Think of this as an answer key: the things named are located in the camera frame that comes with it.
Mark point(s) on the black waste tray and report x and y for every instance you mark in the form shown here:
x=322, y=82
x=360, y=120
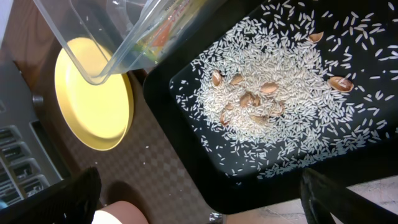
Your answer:
x=376, y=161

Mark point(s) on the yellow plate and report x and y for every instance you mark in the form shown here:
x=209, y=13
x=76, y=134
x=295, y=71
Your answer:
x=98, y=115

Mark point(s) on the dark brown serving tray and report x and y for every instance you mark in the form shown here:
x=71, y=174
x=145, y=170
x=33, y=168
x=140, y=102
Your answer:
x=143, y=169

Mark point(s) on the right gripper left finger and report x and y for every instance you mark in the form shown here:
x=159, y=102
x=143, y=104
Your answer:
x=72, y=200

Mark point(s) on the clear plastic bin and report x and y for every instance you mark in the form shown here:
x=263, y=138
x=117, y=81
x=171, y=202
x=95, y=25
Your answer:
x=99, y=35

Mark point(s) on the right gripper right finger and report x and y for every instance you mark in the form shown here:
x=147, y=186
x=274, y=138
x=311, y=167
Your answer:
x=322, y=200

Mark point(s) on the grey dishwasher rack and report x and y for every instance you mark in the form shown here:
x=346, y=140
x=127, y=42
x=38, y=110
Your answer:
x=30, y=162

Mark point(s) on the pile of rice grains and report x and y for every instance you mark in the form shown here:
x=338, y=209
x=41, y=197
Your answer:
x=292, y=84

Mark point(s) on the pink bowl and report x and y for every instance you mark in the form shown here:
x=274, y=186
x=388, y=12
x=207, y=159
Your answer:
x=120, y=212

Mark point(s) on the green snack wrapper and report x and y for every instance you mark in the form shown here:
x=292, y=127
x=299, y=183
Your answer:
x=168, y=26

